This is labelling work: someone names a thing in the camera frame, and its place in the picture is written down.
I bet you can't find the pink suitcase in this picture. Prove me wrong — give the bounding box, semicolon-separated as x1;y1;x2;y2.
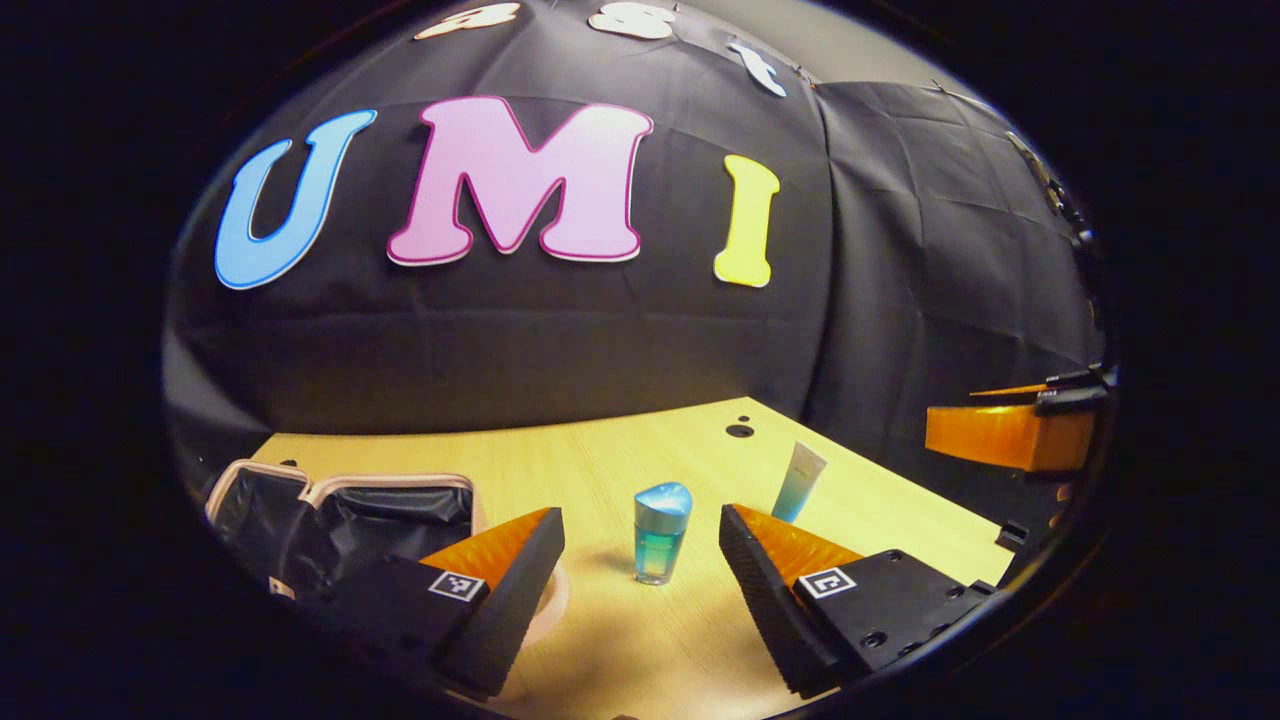
205;458;571;651

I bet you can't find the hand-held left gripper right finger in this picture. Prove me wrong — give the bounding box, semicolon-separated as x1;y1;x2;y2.
717;503;993;699

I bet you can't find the white blue cream tube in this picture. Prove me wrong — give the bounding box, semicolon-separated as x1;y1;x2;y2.
772;441;829;523

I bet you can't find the black backdrop cloth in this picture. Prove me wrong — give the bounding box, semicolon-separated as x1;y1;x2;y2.
162;0;1111;501

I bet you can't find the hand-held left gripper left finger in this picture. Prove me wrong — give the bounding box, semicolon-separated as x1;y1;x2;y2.
333;506;567;701

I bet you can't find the blue glass bottle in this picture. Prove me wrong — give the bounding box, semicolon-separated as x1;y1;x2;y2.
633;482;693;586

